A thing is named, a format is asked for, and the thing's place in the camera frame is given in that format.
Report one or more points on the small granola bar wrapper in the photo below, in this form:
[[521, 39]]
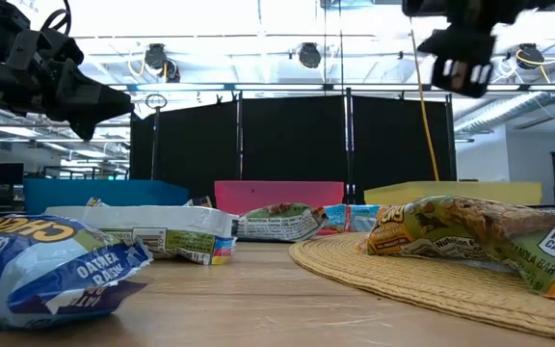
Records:
[[200, 201], [97, 202]]

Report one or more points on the blue oatmeal raisin granola bar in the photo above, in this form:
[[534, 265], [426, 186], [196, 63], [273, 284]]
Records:
[[41, 274]]

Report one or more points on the black computer monitor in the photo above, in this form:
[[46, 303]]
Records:
[[7, 174]]

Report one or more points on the pink plastic bin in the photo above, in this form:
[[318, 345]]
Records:
[[277, 193]]

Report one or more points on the yellow plastic bin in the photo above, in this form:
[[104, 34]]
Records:
[[451, 192]]

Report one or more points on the light blue granola bar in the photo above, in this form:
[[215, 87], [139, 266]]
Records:
[[352, 218]]

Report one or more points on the black partition panel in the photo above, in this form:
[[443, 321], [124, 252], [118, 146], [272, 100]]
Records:
[[294, 140], [186, 144], [400, 140]]

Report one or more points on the blue plastic bin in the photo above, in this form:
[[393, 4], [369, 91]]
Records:
[[104, 193]]

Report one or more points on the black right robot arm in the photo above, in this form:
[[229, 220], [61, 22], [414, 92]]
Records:
[[456, 7]]

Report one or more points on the white and green granola bar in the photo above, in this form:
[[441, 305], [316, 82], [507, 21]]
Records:
[[162, 226]]

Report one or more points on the small green snack packet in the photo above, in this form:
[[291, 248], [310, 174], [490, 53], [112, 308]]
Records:
[[282, 221]]

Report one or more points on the round woven straw placemat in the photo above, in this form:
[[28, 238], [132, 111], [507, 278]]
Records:
[[403, 284]]

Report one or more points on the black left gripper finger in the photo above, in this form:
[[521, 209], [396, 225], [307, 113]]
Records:
[[87, 127], [94, 96]]

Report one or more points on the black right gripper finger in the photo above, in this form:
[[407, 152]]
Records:
[[443, 72], [481, 77]]

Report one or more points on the green 100 cal granola bar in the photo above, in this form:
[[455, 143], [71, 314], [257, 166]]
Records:
[[480, 231]]

